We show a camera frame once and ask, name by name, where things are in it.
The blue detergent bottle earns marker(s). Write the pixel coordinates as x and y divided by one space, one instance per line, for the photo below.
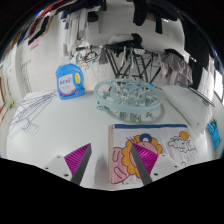
68 83

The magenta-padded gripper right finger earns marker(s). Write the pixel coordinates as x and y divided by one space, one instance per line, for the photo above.
146 158

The teal plastic bucket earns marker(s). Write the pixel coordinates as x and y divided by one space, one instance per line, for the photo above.
211 126

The black folding drying rack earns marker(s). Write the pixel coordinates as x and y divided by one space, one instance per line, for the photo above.
126 63

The white pillow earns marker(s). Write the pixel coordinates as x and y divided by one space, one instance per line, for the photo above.
190 106

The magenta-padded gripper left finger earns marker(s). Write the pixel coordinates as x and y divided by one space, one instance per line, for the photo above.
78 160

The grey garment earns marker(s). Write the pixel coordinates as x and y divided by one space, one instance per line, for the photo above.
175 68

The cartoon print towel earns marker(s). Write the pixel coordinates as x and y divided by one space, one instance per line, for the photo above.
173 140

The pale green round peg hanger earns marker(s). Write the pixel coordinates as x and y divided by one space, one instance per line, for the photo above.
128 95

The row of hanging clothes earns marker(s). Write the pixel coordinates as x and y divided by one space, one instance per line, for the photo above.
196 36

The blue plastic bucket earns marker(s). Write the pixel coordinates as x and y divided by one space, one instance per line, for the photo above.
216 145
215 136

